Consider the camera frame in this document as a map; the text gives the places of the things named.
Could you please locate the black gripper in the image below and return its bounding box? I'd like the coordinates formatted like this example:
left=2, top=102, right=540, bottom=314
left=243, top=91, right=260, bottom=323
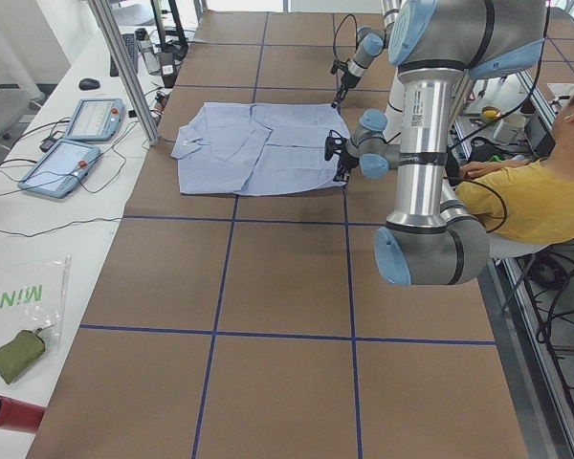
left=330, top=58, right=362, bottom=108
left=324, top=129, right=360, bottom=183

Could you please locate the light blue striped shirt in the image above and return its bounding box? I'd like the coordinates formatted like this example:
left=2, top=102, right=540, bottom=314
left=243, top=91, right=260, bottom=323
left=171, top=102, right=348, bottom=196

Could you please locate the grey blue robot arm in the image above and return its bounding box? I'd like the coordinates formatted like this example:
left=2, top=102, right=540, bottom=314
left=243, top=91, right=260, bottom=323
left=324, top=1, right=548, bottom=285
left=330, top=1, right=404, bottom=108

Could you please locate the person in yellow shirt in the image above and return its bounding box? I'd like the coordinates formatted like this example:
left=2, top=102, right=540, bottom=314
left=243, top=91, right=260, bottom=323
left=455, top=95, right=574, bottom=245

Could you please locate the black keyboard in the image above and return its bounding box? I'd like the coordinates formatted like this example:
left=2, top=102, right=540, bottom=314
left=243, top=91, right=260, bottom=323
left=108, top=32, right=139, bottom=78

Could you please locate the blue teach pendant tablet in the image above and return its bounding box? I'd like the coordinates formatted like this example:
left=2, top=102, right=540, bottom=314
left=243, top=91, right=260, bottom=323
left=17, top=140, right=100, bottom=199
left=63, top=98, right=124, bottom=142

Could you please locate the black computer mouse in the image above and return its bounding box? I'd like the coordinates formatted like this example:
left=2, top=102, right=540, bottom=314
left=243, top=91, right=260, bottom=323
left=78, top=77, right=100, bottom=91

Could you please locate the small black device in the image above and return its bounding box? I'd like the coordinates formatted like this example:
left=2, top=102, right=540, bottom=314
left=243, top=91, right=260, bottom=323
left=39, top=137, right=58, bottom=152

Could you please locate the clear plastic bag green print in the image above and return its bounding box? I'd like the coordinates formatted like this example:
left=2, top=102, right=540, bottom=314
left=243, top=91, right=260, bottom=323
left=0, top=256, right=72, bottom=352

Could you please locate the olive green folded pouch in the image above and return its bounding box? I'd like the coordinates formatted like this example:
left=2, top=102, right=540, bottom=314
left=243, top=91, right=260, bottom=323
left=0, top=327, right=48, bottom=384

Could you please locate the red cylinder bottle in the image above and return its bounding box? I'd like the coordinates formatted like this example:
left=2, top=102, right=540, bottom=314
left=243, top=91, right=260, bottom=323
left=0, top=395, right=45, bottom=433

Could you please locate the aluminium frame post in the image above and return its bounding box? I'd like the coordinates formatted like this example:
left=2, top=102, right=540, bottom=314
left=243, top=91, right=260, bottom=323
left=88, top=0, right=160, bottom=145

